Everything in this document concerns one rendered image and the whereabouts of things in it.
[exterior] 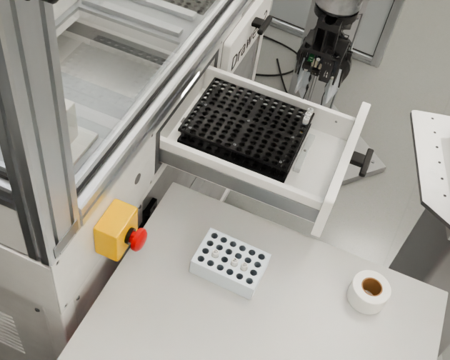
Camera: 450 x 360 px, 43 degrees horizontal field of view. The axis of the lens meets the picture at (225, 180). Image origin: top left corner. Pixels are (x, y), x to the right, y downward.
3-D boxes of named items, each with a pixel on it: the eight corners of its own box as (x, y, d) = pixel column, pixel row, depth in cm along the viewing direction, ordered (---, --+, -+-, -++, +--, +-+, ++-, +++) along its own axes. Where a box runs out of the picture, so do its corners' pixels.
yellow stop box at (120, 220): (141, 233, 99) (142, 208, 94) (121, 265, 95) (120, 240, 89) (116, 222, 100) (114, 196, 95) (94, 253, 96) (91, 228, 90)
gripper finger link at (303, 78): (281, 106, 107) (296, 68, 100) (291, 88, 111) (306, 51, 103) (296, 113, 107) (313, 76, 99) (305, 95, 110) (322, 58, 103)
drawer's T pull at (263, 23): (272, 20, 136) (273, 15, 135) (261, 36, 131) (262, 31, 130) (258, 16, 137) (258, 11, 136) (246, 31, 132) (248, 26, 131)
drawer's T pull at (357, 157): (372, 153, 111) (374, 148, 110) (363, 179, 106) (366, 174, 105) (354, 146, 111) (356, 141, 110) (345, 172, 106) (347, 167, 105)
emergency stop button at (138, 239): (149, 239, 97) (149, 226, 94) (138, 257, 94) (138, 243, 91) (133, 233, 97) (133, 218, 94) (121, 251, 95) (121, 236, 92)
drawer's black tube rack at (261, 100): (307, 135, 121) (314, 113, 116) (281, 192, 110) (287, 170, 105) (211, 100, 125) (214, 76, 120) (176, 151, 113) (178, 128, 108)
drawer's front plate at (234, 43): (267, 22, 149) (275, -17, 141) (225, 85, 131) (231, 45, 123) (261, 20, 150) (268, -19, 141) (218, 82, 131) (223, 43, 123)
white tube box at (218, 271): (268, 265, 108) (271, 253, 105) (251, 301, 102) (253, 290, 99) (208, 238, 110) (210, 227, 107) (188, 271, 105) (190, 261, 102)
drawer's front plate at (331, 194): (356, 141, 124) (371, 102, 116) (318, 239, 106) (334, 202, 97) (348, 138, 124) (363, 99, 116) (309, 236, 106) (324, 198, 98)
